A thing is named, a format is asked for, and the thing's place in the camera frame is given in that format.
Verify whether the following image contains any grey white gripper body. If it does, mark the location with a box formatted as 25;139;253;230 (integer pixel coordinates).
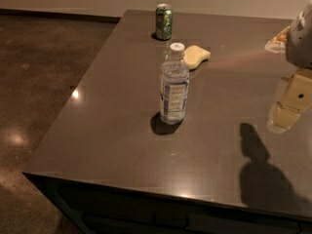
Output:
286;0;312;69

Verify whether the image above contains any yellow sponge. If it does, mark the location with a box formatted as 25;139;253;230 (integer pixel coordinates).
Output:
183;45;211;70

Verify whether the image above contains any clear blue-label plastic bottle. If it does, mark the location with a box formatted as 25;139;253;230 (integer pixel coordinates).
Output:
160;43;189;125

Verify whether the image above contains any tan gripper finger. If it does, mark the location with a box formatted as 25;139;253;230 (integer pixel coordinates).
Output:
266;69;312;134

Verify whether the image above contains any dark counter cabinet base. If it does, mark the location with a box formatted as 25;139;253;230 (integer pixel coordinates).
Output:
24;172;312;234

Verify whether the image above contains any snack bag on table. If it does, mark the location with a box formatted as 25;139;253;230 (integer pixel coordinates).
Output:
264;26;291;54

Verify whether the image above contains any green soda can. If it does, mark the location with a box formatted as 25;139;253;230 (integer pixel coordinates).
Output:
155;3;173;40

